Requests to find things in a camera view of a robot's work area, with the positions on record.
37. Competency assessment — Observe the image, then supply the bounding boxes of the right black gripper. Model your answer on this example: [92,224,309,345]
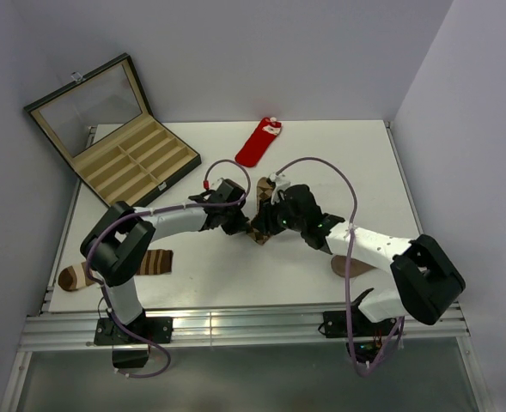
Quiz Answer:
[252,191,306,236]

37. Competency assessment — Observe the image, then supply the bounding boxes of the tan argyle sock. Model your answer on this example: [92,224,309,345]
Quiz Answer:
[246,177,273,245]

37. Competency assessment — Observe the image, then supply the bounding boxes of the red christmas sock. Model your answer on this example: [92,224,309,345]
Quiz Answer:
[235,118,282,167]

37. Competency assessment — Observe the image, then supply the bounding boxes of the black compartment display box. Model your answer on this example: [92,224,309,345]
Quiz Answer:
[24,53,202,206]

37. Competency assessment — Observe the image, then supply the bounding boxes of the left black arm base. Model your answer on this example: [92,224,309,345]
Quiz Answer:
[93,315,173,369]

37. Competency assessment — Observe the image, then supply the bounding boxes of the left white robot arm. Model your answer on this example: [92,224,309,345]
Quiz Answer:
[81,179,249,342]

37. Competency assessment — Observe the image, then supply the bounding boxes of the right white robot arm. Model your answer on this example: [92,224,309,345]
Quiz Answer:
[252,179,466,335]

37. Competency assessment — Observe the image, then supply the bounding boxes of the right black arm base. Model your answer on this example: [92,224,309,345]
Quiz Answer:
[318,288,396,364]

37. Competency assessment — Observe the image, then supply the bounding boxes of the tan sock maroon stripes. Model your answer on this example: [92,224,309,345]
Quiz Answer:
[331,255,375,278]

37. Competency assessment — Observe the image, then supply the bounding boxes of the brown striped sock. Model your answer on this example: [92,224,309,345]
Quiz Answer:
[58,248,174,293]

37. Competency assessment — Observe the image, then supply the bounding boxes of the aluminium frame rail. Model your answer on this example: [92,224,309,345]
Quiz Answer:
[18,300,471,351]

